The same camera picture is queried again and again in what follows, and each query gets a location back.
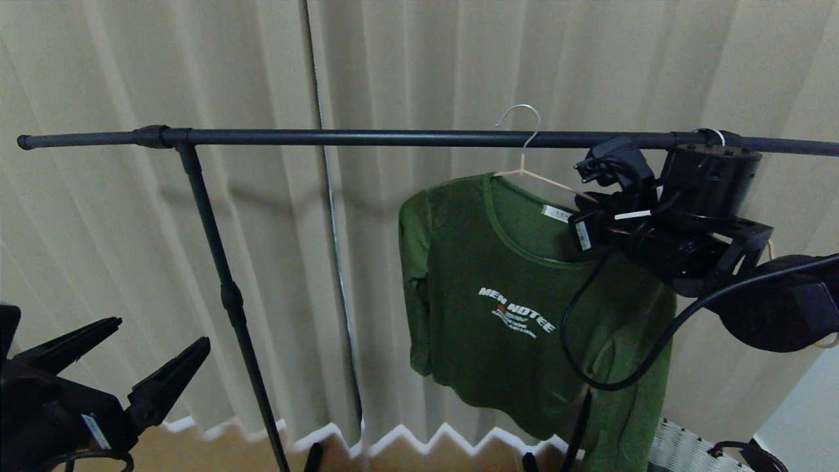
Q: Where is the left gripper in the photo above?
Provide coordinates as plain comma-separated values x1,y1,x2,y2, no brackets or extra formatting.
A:
0,305,212,472

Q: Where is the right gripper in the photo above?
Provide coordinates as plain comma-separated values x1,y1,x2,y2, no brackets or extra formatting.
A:
567,193,663,263

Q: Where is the green long-sleeved shirt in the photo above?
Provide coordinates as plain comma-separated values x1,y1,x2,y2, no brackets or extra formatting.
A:
399,172,677,472

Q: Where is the white laundry basket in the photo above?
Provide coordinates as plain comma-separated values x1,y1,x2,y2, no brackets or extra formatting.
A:
649,420,790,472

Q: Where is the black clothes rack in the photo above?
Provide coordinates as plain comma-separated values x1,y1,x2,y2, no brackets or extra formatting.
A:
16,125,839,472

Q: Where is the beige curtain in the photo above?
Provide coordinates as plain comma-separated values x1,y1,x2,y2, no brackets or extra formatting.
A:
0,0,839,460

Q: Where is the metal curtain wand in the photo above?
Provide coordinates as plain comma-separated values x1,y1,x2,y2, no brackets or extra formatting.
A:
303,0,365,430

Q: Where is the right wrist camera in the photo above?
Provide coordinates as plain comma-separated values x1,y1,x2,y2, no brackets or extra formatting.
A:
574,136,657,197

